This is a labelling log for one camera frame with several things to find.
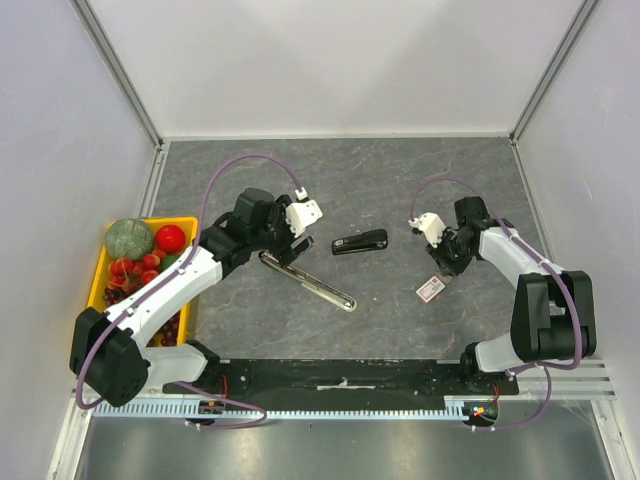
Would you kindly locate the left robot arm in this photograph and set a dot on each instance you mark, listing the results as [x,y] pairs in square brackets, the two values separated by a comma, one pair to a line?
[110,351]

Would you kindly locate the green avocado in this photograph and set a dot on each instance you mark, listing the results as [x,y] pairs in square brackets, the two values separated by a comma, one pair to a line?
[168,261]

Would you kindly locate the red cherry tomato cluster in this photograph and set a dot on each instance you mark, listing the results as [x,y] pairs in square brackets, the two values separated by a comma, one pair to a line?
[125,274]

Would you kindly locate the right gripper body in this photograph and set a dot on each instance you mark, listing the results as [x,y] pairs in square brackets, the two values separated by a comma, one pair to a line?
[442,258]

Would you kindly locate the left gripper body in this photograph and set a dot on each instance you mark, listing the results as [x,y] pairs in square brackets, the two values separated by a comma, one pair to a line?
[281,247]

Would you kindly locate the silver and black stapler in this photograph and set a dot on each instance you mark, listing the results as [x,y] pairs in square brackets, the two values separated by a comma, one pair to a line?
[311,283]

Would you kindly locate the green striped melon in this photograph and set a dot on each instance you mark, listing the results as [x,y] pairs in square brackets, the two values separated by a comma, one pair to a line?
[130,238]

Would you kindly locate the peach fruit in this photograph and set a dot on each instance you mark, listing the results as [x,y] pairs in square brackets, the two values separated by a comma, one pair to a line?
[151,265]

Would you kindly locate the red apple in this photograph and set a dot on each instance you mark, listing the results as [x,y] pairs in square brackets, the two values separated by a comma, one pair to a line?
[170,238]

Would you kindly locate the grey cable duct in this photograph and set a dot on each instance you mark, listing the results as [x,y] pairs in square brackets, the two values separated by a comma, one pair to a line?
[194,408]

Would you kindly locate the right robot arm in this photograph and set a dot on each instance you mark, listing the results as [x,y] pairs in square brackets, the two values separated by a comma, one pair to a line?
[553,316]

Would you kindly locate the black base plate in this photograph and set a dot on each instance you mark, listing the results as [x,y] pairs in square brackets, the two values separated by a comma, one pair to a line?
[249,377]

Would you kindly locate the red white staple box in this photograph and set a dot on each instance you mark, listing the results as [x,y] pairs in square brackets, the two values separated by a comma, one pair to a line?
[434,286]

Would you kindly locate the purple grape bunch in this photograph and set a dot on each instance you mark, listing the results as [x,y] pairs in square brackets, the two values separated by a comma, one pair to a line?
[165,336]

